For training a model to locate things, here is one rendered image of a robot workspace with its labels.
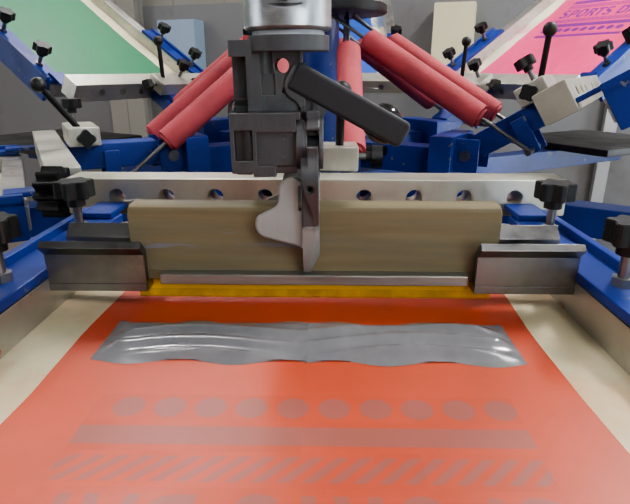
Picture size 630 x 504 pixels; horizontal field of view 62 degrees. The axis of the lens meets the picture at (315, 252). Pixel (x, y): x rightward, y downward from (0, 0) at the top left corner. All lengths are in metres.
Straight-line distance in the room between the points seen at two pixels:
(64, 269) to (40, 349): 0.09
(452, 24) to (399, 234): 2.89
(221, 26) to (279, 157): 3.52
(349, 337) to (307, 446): 0.13
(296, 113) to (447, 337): 0.23
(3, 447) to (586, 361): 0.43
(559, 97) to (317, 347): 0.56
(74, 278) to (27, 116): 4.58
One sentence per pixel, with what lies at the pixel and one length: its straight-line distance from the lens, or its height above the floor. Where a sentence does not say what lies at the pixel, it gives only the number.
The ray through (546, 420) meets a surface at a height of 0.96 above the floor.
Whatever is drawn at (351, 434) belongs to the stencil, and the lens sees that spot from 0.36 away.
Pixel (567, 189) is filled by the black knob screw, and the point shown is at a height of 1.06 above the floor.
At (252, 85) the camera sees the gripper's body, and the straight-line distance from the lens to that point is 0.48.
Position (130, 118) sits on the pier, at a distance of 4.31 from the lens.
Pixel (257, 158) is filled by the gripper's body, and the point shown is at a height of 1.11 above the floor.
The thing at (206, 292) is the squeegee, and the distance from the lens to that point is 0.55.
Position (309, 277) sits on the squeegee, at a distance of 0.50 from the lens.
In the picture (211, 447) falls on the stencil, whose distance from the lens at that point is 0.36.
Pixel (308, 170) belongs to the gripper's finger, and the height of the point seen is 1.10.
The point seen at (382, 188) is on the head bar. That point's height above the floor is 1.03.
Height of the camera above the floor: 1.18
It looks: 19 degrees down
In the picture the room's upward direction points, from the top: straight up
